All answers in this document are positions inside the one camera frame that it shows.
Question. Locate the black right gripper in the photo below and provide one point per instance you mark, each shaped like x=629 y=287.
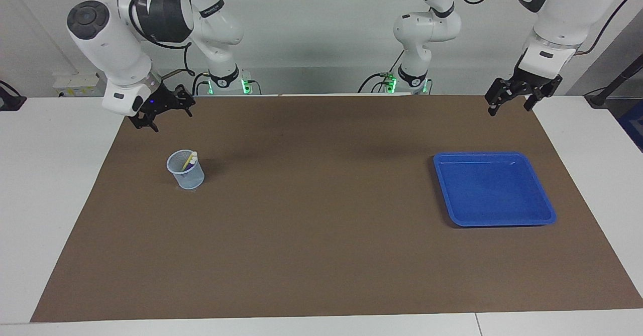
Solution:
x=158 y=102

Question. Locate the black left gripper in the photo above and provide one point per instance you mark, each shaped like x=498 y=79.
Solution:
x=527 y=84

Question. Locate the yellow pen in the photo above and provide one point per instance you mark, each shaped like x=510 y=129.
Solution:
x=188 y=161

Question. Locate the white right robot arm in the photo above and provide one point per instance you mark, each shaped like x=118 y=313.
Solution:
x=115 y=39

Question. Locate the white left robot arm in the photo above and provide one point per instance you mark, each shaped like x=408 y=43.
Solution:
x=557 y=19

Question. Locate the pale blue mesh cup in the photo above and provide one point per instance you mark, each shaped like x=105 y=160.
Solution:
x=193 y=180

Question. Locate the white power strip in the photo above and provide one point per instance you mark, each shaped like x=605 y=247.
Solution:
x=80 y=85

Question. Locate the black stand pole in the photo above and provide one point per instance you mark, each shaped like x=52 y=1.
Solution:
x=615 y=82

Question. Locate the blue plastic tray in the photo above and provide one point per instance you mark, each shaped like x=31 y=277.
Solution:
x=492 y=195

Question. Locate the blue crate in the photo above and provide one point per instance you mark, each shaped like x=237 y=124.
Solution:
x=634 y=125

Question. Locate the black table clamp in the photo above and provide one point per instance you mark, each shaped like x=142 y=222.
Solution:
x=10 y=102

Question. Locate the brown table mat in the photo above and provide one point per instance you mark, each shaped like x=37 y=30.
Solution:
x=321 y=250

